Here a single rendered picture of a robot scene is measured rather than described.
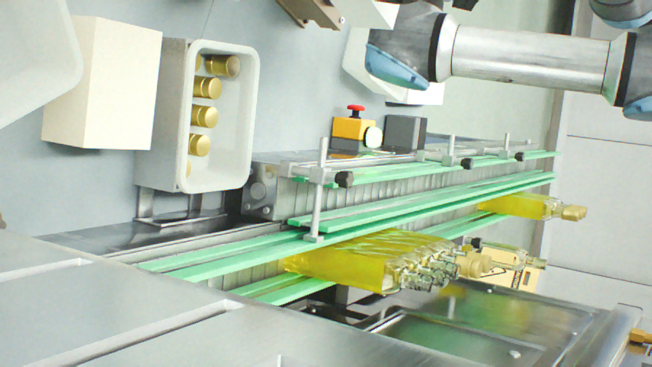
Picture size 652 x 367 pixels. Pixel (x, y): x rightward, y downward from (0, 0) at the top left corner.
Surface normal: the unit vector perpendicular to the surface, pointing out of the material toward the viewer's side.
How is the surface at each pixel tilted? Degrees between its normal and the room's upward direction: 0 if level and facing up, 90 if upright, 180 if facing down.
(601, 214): 90
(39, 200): 0
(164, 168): 90
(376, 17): 90
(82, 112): 90
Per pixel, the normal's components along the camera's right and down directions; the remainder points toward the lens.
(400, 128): -0.48, 0.06
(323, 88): 0.87, 0.16
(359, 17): -0.27, 0.94
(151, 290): 0.11, -0.99
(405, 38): -0.29, 0.00
